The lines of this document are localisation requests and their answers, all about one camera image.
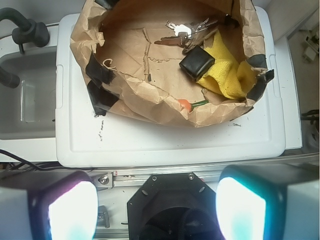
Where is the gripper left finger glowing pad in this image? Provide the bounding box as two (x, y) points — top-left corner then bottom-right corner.
(0, 170), (98, 240)

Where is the black faucet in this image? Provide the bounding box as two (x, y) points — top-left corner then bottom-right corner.
(0, 7), (50, 54)

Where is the small orange chili pepper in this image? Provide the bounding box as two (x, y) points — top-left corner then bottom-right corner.
(178, 99), (209, 112)

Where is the yellow cloth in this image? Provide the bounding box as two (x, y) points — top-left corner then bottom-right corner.
(196, 31), (257, 100)

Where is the aluminium rail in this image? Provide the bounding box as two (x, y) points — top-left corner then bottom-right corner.
(87, 152), (320, 189)

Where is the black square pad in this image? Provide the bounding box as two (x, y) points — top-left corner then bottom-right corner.
(179, 45), (216, 82)

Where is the silver key bunch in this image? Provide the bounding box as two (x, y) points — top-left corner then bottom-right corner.
(154, 17), (218, 54)

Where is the black octagonal mount plate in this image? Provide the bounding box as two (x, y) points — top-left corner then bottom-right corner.
(127, 172), (223, 240)

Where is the brown paper bag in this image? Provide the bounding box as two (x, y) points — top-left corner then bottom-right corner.
(70, 0), (275, 128)

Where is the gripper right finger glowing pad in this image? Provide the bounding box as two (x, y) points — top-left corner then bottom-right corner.
(215, 163), (320, 240)

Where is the white plastic cooler lid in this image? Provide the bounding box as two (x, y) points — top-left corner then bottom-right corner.
(55, 14), (286, 168)

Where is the grey sink basin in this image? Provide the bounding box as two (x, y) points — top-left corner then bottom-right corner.
(0, 46), (57, 140)

